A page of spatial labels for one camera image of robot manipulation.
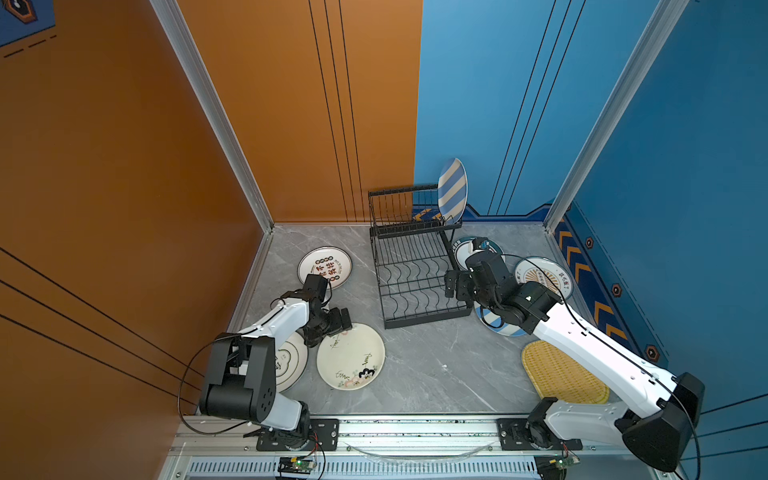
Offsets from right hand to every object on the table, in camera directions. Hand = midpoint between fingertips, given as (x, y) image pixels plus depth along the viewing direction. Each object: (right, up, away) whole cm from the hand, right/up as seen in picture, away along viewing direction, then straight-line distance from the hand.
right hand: (456, 277), depth 77 cm
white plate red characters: (-40, +3, +32) cm, 51 cm away
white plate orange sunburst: (+41, -1, +28) cm, 50 cm away
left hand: (-33, -17, +13) cm, 39 cm away
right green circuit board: (+24, -43, -7) cm, 50 cm away
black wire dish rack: (-9, +6, +32) cm, 34 cm away
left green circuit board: (-38, -44, -6) cm, 59 cm away
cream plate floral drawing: (-28, -24, +9) cm, 38 cm away
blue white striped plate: (+2, +25, +13) cm, 28 cm away
